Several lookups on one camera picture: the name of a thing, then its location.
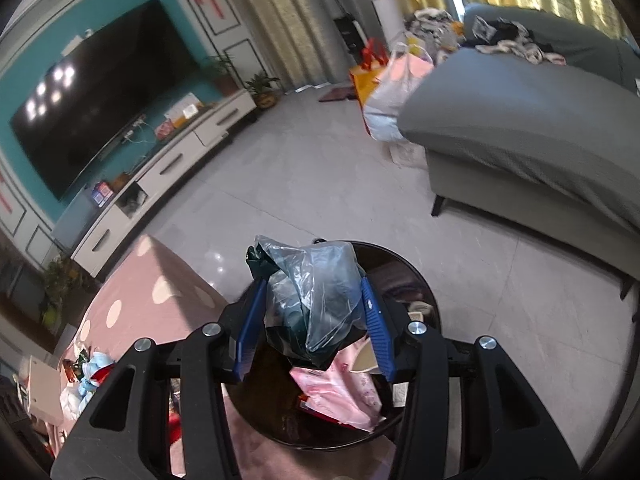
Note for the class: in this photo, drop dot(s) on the orange shopping bag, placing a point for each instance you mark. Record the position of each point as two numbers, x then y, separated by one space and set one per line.
365 82

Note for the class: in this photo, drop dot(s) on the small blue box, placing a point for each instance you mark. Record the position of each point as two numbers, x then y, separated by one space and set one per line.
101 195

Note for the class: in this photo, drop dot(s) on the light blue plastic bag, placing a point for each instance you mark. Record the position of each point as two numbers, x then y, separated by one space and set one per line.
97 365

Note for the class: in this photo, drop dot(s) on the clear plastic bag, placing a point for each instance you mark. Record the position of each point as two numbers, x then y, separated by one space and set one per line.
325 285

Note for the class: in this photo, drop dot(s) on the crumpled black white clothes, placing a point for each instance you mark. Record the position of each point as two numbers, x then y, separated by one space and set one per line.
515 42

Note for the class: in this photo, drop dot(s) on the glass fish tank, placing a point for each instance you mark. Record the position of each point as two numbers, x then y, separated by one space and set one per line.
72 222

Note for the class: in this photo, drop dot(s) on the red white box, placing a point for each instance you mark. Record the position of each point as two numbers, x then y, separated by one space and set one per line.
164 129

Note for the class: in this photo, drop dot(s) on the large black television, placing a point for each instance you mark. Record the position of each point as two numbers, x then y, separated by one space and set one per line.
100 100

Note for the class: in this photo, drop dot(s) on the dark red doormat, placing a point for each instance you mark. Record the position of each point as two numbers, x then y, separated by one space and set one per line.
339 95

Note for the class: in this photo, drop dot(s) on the black upright vacuum cleaner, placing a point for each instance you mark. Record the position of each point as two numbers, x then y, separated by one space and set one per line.
350 30

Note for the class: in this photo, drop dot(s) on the black round trash bin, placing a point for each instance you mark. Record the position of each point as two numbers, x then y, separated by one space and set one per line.
280 410

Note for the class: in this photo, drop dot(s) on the white standing panel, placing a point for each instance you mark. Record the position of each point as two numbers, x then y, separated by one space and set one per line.
387 20

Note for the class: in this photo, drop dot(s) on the cardboard box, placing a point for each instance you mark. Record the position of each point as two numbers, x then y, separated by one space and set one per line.
407 152

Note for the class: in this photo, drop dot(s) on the small brown box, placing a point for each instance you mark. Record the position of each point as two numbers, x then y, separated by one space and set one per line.
121 181

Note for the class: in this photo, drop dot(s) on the dark wooden display cabinet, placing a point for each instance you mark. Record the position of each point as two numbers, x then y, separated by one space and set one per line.
20 285

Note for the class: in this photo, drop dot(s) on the pile of mixed clothes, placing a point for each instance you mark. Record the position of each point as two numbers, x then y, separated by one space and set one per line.
435 30

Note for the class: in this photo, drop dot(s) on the grey sofa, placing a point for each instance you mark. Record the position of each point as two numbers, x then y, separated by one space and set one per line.
500 120

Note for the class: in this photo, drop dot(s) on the pink polka dot rug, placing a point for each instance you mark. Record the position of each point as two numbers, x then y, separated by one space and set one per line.
185 280

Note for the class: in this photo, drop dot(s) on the potted plant brown pot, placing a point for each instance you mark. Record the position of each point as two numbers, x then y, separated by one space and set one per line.
225 82

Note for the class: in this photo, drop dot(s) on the pink printed packet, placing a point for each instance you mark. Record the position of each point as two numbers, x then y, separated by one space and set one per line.
345 390

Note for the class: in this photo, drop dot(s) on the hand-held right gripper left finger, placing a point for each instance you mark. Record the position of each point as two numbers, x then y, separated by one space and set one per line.
250 330

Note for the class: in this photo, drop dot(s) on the potted plant yellow pot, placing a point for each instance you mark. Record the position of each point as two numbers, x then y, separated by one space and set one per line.
265 97

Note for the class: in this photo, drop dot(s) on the beige curtain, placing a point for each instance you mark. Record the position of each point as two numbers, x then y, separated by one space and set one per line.
290 20

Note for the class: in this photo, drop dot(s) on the white TV cabinet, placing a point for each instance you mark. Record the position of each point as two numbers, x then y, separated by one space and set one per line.
165 160

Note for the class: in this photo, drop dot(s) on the white pink plastic bag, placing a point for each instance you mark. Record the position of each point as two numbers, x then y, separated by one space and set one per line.
395 95

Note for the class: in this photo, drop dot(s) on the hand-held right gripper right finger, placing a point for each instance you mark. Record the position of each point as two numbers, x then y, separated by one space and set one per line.
377 335

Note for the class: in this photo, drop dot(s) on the dark green plastic bag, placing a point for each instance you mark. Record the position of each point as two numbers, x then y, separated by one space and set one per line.
287 342

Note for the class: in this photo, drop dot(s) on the bushy potted plant dark pot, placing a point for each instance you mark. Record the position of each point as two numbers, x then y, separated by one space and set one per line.
62 275

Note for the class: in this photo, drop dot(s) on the white flat box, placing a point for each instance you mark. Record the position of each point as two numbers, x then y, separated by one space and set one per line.
45 390

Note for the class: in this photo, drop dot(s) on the yellow white box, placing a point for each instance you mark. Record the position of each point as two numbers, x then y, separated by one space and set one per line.
182 109

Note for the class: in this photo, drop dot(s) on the white power strip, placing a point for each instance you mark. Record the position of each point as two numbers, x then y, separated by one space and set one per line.
132 131

